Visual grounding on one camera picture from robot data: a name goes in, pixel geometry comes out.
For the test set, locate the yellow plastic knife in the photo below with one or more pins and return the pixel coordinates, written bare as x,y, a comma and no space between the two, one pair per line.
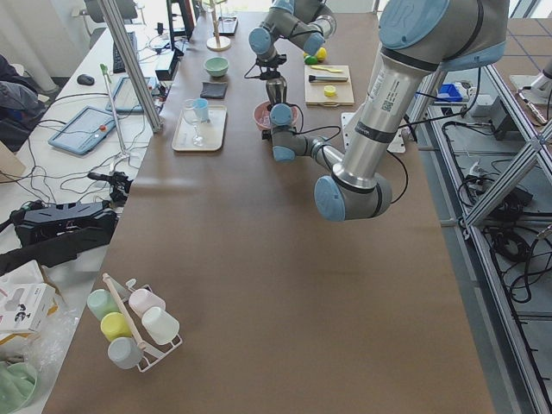
326,69

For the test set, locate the wooden mug tree stand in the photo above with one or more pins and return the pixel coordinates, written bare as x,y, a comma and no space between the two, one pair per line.
217,42

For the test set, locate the white wire cup rack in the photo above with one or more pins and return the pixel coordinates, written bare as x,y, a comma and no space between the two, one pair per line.
153,353

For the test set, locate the pastel green cup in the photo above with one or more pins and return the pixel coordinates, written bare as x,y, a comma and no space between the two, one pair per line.
101,303

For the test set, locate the green lime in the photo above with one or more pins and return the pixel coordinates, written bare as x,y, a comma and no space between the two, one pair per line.
310,60

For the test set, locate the white cup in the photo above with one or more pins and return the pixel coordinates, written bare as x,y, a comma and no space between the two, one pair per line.
160,325

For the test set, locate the pile of clear ice cubes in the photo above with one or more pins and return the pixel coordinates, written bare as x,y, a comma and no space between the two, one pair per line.
265,121

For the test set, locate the black computer mouse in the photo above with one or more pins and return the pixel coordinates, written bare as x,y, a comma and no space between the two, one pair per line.
86,80

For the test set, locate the mint green bowl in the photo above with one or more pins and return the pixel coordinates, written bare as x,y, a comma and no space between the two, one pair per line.
216,66

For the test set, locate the pastel pink cup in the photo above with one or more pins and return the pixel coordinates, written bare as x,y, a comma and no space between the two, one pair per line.
141,300

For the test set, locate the pastel yellow cup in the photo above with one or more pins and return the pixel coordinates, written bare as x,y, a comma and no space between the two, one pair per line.
114,325

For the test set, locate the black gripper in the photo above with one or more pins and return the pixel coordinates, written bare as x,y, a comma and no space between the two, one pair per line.
265,135
269,65

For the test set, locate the pink bowl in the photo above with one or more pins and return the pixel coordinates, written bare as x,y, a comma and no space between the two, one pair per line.
263,107

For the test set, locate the pastel grey cup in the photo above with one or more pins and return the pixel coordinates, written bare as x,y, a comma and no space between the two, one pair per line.
124,352

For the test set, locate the blue teach pendant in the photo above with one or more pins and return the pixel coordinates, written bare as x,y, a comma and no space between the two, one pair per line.
125,98
83,132

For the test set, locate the black tray with glasses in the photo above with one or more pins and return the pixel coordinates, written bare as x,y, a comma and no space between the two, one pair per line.
227,25

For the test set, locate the half lemon slice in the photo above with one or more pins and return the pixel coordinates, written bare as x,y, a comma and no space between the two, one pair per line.
329,90

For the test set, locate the light blue cup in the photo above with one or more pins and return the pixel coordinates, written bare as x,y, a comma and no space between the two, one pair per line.
201,109

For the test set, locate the steel muddler black tip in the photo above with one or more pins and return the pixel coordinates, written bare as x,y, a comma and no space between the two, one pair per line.
326,79

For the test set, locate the aluminium frame post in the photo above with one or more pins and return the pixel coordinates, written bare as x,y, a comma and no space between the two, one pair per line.
113,18

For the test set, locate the clear wine glass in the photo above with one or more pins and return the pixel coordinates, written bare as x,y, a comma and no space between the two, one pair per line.
191,119

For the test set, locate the blue teach pendant near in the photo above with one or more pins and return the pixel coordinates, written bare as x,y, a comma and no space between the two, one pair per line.
83,132

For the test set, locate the bamboo cutting board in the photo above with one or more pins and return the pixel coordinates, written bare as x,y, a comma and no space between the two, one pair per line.
313,92

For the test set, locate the yellow lemon upper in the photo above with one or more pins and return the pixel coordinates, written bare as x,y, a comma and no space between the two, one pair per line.
321,54

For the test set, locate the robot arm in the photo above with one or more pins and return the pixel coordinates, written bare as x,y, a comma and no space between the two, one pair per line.
306,24
416,39

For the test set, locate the blue teach pendant far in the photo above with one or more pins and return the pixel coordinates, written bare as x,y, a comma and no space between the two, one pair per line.
125,98

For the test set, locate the grey folded cloth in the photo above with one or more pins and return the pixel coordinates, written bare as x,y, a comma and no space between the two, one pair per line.
213,90

